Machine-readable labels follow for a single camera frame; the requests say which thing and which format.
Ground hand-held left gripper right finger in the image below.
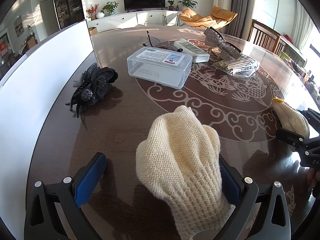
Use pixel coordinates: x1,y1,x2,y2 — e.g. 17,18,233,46
217,154,292,240

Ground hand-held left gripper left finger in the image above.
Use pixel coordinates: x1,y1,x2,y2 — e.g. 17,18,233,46
24,152,108,240

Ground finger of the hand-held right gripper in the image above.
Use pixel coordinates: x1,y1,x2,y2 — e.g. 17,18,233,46
297,108,320,128
276,128,320,155

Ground cream knitted glove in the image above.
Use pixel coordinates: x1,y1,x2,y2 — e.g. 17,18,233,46
136,105,236,233
272,97,310,138

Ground black flower hair clip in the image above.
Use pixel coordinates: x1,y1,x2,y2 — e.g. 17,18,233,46
64,62,118,119

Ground clear bag of chopsticks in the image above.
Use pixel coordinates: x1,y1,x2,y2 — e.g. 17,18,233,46
212,56,261,77

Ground white partition board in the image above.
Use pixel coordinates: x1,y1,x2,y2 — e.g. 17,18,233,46
0,19,94,188

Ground rhinestone bow hair clip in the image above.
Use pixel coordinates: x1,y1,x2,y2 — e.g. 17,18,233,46
204,27,242,60

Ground clear plastic box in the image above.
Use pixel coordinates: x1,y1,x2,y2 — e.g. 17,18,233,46
127,46,193,90

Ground person's right hand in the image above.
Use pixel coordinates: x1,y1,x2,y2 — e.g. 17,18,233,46
307,167,320,200

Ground wooden dining chair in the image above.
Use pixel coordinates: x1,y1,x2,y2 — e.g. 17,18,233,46
277,36,308,65
248,19,287,53

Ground grey curtain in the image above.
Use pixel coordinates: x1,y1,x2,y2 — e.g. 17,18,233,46
230,0,255,40

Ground white remote control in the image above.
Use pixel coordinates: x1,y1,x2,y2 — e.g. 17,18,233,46
173,39,210,63

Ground orange lounge chair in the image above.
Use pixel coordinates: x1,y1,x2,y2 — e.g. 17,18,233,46
179,6,238,30

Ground white television cabinet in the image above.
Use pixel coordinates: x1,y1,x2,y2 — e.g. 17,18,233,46
86,10,183,33

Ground large leafy potted plant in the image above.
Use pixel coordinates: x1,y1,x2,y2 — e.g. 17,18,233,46
177,0,198,8

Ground green potted plant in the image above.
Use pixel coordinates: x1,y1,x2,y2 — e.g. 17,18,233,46
101,1,119,15

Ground black glass display cabinet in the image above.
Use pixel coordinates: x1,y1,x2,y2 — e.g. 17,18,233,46
52,0,85,30

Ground dark frame eyeglasses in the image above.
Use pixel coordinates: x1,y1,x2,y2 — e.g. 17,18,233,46
146,31,183,53

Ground framed wall painting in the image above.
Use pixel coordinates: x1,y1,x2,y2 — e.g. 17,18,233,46
14,15,24,38

